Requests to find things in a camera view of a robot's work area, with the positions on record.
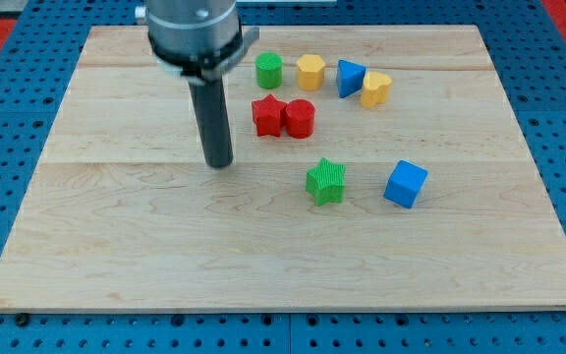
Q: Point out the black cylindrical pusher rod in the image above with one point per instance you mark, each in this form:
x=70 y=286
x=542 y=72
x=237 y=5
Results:
x=213 y=125

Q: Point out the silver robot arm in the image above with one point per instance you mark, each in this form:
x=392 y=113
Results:
x=200 y=41

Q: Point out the red star block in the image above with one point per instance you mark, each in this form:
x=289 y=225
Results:
x=268 y=116

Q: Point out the green star block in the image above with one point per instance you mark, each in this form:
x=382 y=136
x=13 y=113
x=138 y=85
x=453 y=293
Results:
x=326 y=182

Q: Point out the green cylinder block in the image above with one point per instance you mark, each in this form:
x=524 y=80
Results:
x=268 y=69

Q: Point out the red cylinder block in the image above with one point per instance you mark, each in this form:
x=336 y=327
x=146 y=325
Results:
x=299 y=118

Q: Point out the yellow hexagon block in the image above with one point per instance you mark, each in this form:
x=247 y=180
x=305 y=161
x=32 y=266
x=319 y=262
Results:
x=310 y=72

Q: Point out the blue triangle block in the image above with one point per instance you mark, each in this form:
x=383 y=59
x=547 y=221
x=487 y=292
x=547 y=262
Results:
x=349 y=77

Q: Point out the yellow heart block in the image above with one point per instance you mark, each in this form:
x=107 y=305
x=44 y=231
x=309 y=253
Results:
x=375 y=90

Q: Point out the light wooden board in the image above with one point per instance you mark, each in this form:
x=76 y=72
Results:
x=123 y=216

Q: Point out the blue cube block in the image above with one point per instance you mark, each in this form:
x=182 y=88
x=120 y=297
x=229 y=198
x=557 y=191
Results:
x=405 y=183

